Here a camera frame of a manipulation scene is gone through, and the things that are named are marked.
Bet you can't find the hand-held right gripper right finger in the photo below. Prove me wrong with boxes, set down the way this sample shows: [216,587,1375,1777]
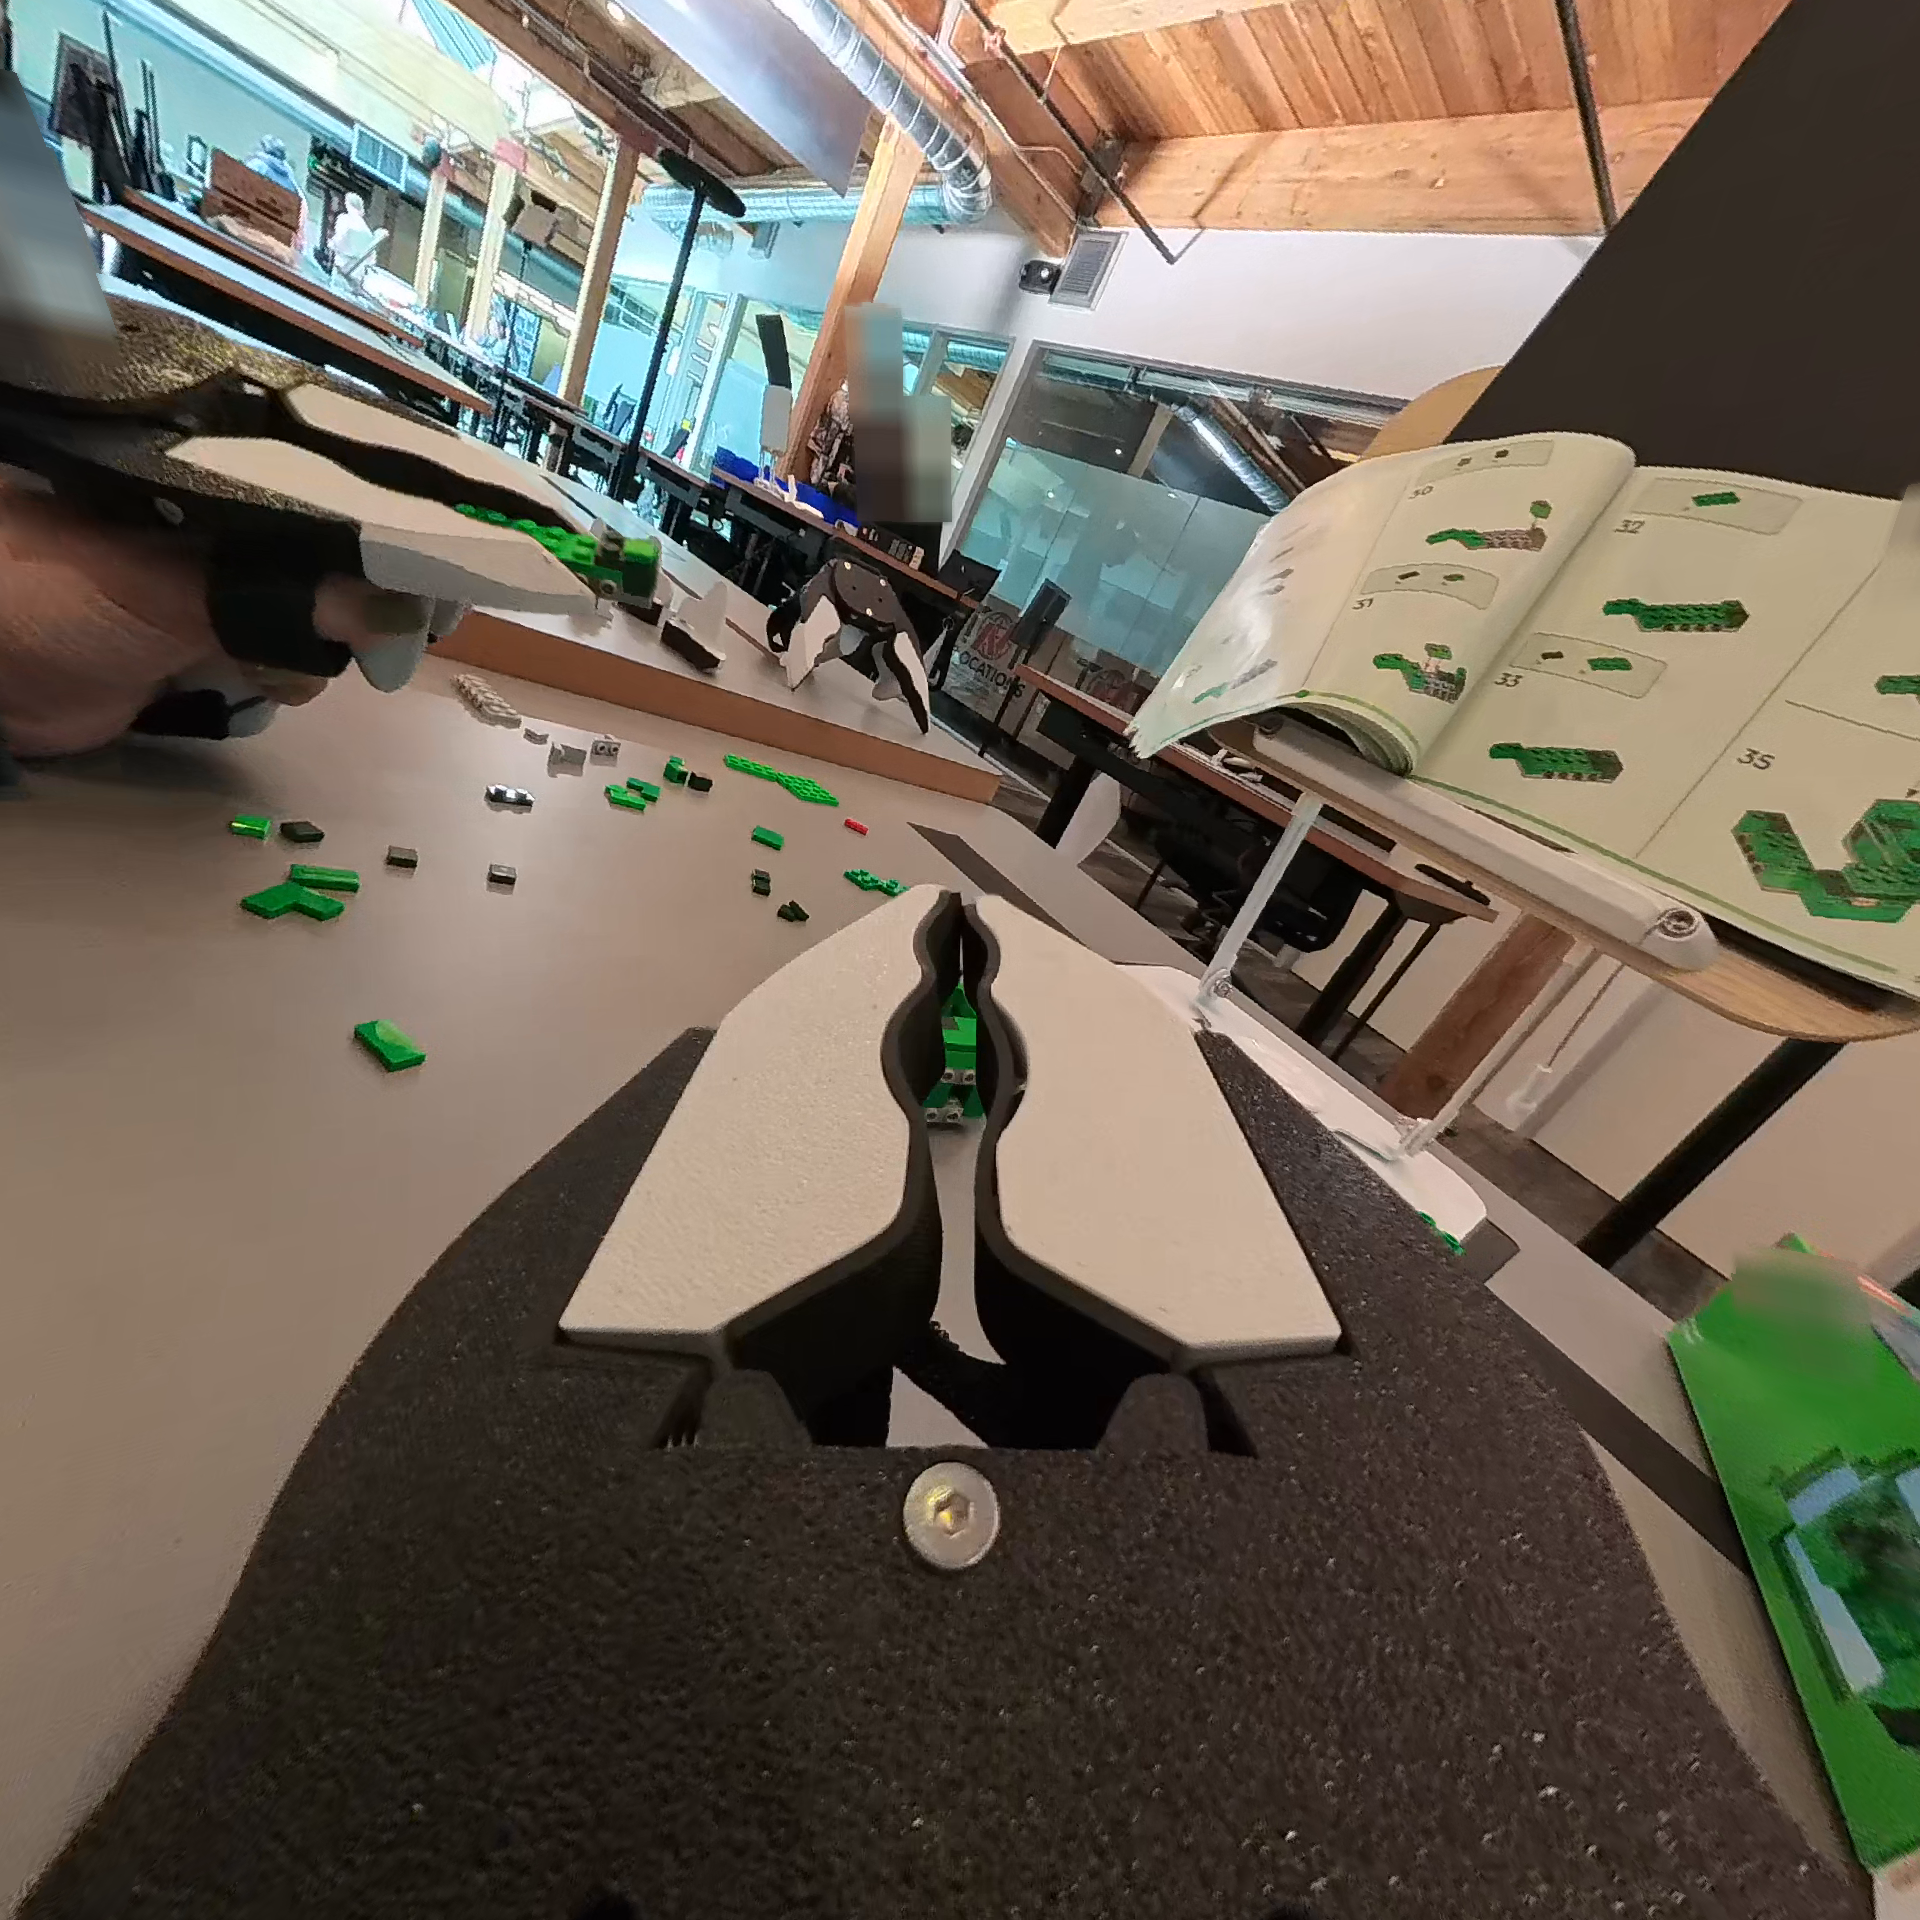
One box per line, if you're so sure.
[961,893,1346,1371]

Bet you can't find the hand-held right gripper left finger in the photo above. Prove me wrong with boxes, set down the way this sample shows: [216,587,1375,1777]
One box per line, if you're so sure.
[558,886,962,1359]

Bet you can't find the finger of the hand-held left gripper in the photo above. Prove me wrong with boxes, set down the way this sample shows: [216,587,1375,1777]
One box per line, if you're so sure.
[282,381,605,554]
[165,430,602,619]

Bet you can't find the green brick assembly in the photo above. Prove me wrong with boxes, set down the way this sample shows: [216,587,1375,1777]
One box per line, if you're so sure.
[454,501,662,619]

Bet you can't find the green brick piece grey studs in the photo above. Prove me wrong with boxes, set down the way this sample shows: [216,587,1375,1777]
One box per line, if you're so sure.
[928,981,992,1131]

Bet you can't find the person's left hand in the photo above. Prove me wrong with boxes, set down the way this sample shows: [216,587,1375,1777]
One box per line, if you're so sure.
[0,479,341,760]

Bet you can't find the long dark table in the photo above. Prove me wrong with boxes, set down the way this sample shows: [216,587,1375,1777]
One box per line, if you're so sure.
[84,201,496,423]

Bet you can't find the black office chair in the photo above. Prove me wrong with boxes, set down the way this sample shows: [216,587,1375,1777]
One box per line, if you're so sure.
[1169,817,1375,967]

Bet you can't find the brown table black legs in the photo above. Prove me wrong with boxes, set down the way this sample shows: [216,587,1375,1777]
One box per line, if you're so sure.
[1021,660,1502,1051]

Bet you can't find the black and white gripper tool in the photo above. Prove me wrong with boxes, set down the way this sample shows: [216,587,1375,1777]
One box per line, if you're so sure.
[766,557,939,737]

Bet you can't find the white book stand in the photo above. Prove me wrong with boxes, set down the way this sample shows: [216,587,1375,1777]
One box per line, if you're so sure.
[1126,716,1724,1253]

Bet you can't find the glass partition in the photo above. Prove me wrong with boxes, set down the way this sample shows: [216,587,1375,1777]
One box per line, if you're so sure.
[944,336,1421,723]

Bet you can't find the brick instruction booklet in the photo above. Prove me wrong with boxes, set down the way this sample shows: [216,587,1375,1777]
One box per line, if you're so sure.
[1126,433,1920,1000]

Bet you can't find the green toy box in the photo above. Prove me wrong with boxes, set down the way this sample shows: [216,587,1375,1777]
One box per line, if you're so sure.
[1669,1237,1920,1869]

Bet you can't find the black panel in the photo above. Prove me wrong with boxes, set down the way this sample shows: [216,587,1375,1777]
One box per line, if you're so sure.
[1446,0,1920,496]

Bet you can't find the black ceiling pipe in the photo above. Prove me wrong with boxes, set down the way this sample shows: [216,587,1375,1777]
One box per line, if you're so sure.
[1552,0,1626,233]

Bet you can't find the wooden post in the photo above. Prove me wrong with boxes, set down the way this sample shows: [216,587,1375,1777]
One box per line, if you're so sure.
[782,119,926,481]

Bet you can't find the silver ventilation duct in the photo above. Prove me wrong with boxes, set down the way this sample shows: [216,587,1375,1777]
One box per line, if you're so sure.
[772,0,995,226]

